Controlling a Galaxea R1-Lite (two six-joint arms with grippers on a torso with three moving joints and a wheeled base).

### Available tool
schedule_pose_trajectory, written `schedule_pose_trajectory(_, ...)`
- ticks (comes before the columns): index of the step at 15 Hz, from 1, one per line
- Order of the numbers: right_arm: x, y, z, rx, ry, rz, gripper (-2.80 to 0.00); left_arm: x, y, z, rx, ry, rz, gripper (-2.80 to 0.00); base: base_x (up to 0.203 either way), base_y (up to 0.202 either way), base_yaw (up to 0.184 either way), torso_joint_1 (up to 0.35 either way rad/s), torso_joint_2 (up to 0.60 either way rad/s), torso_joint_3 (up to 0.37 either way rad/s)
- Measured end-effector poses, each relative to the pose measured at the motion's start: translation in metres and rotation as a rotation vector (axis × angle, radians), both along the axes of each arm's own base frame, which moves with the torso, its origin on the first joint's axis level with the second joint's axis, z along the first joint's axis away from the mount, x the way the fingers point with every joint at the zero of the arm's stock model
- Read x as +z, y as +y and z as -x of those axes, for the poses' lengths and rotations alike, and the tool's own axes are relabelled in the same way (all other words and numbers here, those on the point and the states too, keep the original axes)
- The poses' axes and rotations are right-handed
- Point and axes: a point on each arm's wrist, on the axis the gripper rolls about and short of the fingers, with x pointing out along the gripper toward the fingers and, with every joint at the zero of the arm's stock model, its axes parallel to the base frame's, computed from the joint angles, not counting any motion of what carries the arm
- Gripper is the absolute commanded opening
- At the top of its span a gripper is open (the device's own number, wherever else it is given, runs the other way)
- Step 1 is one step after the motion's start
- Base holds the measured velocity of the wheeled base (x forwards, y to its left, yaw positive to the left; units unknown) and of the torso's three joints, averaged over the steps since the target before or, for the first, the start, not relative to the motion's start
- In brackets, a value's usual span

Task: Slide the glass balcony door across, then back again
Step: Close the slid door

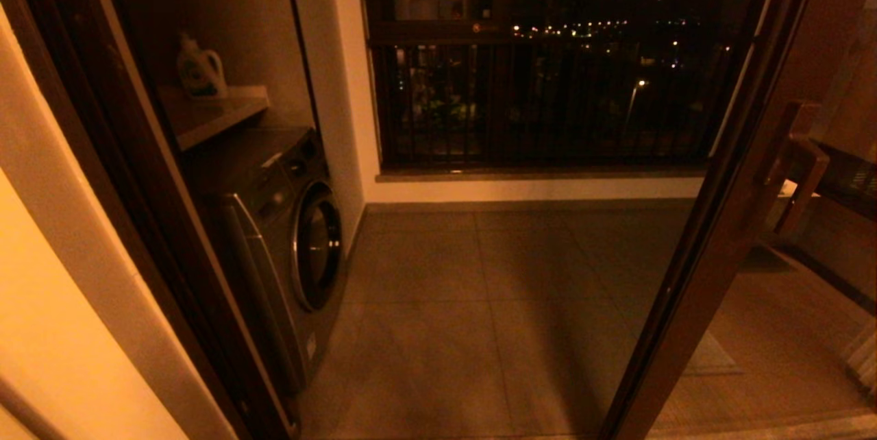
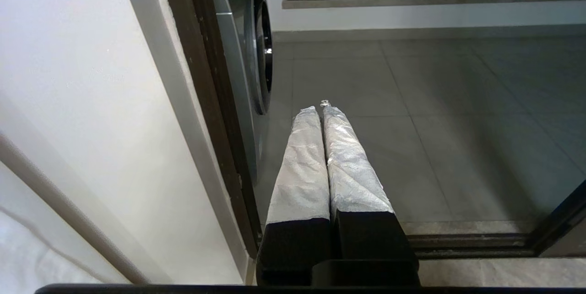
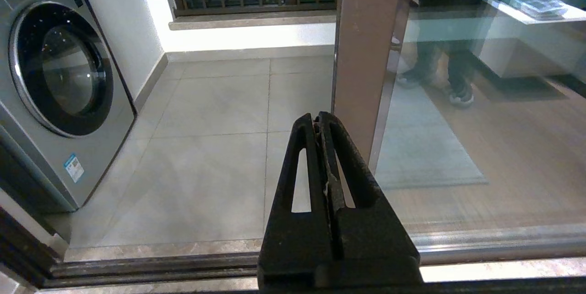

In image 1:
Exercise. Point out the brown framed sliding glass door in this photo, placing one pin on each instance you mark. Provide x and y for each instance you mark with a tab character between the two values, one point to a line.
692	275

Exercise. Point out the stone window sill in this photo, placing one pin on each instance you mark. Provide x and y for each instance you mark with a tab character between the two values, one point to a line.
534	174

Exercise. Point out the grey front-load washing machine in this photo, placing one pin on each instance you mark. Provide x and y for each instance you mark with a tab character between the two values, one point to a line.
274	234

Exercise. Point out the white detergent jug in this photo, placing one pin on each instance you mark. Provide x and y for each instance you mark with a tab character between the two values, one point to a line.
200	70

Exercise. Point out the wooden wall shelf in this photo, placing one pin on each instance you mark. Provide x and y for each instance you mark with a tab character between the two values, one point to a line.
205	118

